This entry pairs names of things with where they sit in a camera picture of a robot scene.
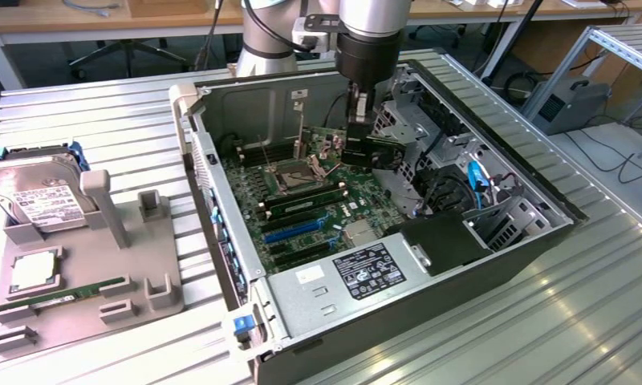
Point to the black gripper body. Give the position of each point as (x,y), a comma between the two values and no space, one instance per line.
(369,56)

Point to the green graphics card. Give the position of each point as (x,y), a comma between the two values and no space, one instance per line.
(374,154)

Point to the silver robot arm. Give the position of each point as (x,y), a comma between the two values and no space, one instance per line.
(374,16)

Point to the metal drive cage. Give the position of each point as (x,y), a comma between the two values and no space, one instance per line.
(406,120)

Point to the metal socket cover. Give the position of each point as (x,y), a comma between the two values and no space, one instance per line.
(317,160)

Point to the green motherboard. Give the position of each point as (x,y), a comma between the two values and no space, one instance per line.
(363,188)

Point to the black RAM slot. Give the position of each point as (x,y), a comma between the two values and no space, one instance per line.
(284,149)
(280,140)
(321,188)
(282,144)
(287,154)

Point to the CPU socket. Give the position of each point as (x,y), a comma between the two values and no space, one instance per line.
(291,178)

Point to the thin locking lever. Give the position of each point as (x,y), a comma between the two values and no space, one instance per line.
(266,154)

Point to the long wooden desk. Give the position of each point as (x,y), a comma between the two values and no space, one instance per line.
(449,14)

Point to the green RAM stick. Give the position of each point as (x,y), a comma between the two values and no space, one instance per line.
(59,296)
(305,202)

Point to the silver chipset heatsink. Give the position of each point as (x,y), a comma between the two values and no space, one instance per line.
(361,233)

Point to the black expansion slot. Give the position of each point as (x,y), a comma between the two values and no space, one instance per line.
(302,256)
(291,223)

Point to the blue expansion slot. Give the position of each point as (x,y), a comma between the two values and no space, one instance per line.
(294,233)

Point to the black plastic shroud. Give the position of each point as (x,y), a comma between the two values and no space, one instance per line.
(443,244)

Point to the metal disk bay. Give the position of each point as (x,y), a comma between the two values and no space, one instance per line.
(514,224)

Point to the grey box device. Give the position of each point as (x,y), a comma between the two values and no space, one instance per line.
(578,104)

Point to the grey power supply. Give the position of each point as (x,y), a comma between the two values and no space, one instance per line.
(321,297)

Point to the black open PC case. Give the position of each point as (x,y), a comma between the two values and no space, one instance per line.
(520,260)

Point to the black office chair base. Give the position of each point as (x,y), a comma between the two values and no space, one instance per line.
(130,50)

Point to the blue case latch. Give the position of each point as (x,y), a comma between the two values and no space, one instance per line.
(243,325)

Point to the grey parts rack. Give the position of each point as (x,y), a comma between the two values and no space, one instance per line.
(85,272)

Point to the silver hard disk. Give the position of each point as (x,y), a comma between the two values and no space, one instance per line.
(32,188)

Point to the silver CPU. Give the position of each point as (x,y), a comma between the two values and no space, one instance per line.
(32,270)

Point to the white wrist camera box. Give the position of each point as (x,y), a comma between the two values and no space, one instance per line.
(310,40)

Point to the aluminium frame table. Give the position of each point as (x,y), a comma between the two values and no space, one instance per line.
(637,38)

